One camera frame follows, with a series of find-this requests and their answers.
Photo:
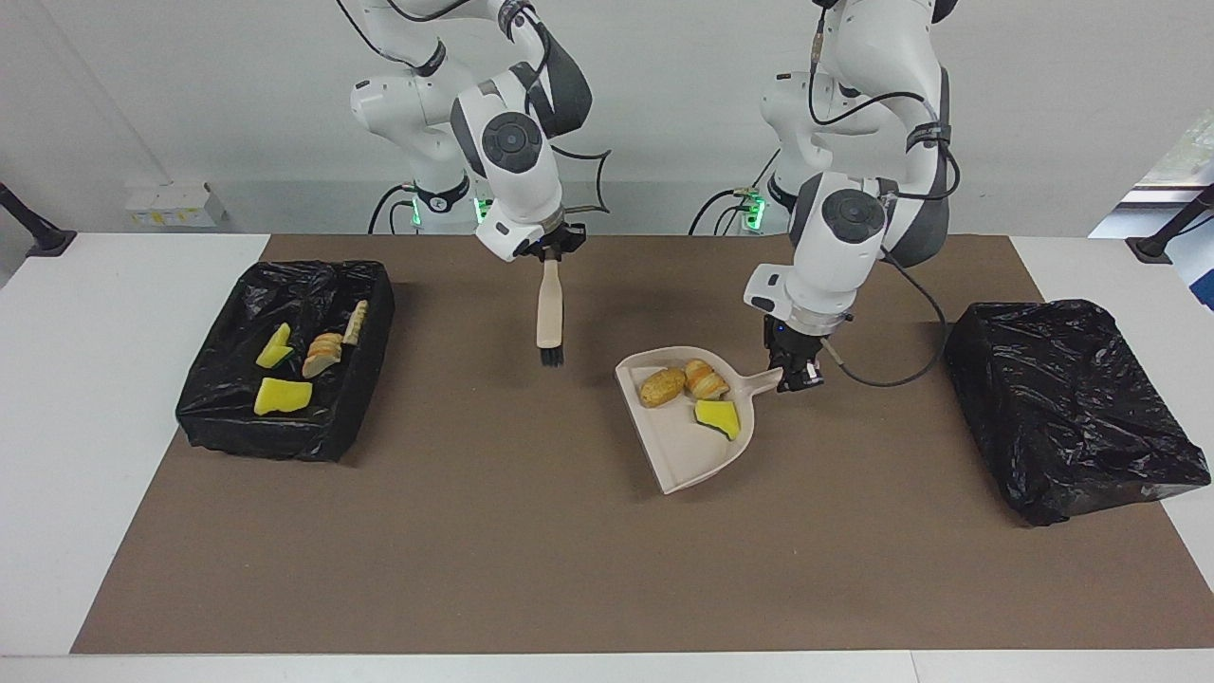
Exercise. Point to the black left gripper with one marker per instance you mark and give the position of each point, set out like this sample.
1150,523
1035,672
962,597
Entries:
793,346

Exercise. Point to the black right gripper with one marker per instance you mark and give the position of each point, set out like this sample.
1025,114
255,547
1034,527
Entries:
558,240

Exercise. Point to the beige brush with black bristles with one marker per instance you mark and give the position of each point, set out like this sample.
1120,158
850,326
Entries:
550,313

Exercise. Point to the yellow and green sponge piece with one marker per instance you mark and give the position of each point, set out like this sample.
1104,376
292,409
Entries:
718,417

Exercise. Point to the small orange croissant piece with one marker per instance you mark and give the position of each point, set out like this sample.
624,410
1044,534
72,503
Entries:
708,379

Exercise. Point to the brown oval bread roll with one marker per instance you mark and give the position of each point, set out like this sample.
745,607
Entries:
662,387

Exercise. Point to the beige plastic dustpan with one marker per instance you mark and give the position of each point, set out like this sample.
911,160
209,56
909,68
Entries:
683,455

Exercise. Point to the pale flaky bread piece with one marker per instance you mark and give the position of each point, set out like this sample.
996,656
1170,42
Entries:
356,323

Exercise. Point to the striped croissant piece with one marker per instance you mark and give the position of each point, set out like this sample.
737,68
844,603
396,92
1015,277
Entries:
322,356

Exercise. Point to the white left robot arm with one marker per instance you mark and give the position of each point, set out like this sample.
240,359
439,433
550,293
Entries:
844,237

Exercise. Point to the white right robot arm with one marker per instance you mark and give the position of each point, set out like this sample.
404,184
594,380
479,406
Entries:
512,161

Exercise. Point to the black bag lined bin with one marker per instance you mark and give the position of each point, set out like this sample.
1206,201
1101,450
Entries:
1062,408
237,417

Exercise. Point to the brown table mat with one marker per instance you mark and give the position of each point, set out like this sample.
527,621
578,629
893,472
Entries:
474,569

